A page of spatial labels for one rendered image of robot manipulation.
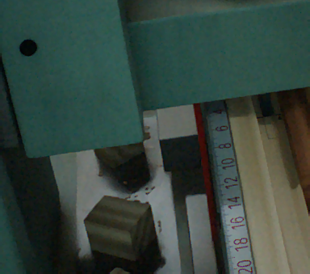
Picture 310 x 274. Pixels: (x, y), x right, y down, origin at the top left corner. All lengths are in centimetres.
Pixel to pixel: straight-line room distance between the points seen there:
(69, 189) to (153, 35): 29
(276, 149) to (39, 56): 17
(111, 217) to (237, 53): 21
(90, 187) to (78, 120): 26
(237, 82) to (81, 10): 13
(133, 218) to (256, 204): 21
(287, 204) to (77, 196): 31
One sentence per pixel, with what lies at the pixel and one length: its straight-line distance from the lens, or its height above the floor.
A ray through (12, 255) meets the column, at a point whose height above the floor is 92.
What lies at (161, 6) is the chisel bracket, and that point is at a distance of 64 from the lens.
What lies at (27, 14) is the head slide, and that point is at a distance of 58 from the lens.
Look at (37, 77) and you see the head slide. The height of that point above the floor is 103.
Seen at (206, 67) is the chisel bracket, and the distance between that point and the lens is 64.
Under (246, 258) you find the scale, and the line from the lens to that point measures 55.
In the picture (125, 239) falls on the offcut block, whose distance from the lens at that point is 78.
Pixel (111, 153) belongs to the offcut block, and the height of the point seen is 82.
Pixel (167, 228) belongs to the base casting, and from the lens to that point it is 82.
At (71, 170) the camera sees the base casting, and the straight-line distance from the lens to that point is 91.
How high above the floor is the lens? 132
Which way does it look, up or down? 33 degrees down
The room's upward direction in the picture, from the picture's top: 10 degrees counter-clockwise
